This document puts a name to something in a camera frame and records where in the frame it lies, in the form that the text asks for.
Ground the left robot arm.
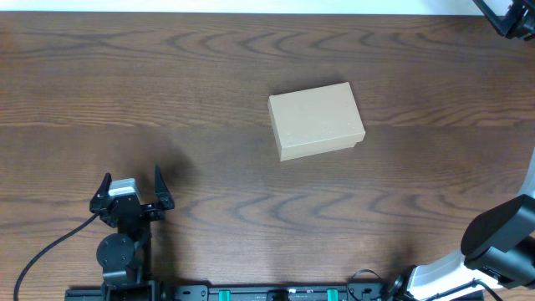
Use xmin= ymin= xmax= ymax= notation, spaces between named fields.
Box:
xmin=89 ymin=166 xmax=175 ymax=300

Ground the black mounting rail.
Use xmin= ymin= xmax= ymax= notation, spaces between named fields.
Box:
xmin=64 ymin=279 xmax=485 ymax=301

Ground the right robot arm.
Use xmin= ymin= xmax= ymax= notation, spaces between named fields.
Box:
xmin=377 ymin=159 xmax=534 ymax=301

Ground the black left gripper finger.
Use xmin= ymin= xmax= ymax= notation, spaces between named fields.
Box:
xmin=94 ymin=172 xmax=112 ymax=200
xmin=154 ymin=165 xmax=175 ymax=211

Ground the cardboard box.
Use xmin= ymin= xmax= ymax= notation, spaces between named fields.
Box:
xmin=267 ymin=82 xmax=365 ymax=161

